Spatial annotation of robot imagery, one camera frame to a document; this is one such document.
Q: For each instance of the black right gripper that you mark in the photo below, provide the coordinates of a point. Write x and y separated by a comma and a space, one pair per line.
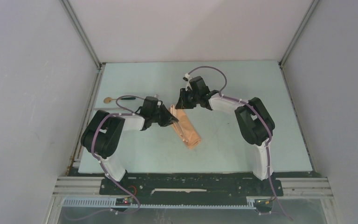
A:
182, 103

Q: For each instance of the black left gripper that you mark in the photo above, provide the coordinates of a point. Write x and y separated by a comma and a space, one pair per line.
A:
168, 119

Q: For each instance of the peach cloth napkin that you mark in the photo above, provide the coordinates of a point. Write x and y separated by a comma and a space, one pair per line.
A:
184, 128

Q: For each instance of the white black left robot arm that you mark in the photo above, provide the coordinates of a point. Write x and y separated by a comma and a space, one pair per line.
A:
102, 135

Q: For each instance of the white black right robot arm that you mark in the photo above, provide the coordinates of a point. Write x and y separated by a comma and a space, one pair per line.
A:
254, 121

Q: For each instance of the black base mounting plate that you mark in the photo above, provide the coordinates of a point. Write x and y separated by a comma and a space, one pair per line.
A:
193, 188

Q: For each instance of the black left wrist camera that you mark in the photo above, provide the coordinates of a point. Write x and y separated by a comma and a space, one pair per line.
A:
150, 105

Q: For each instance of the white toothed cable duct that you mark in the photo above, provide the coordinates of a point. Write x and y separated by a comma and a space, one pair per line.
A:
96, 202

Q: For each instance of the aluminium frame rail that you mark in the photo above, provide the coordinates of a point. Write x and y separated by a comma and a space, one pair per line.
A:
77, 186

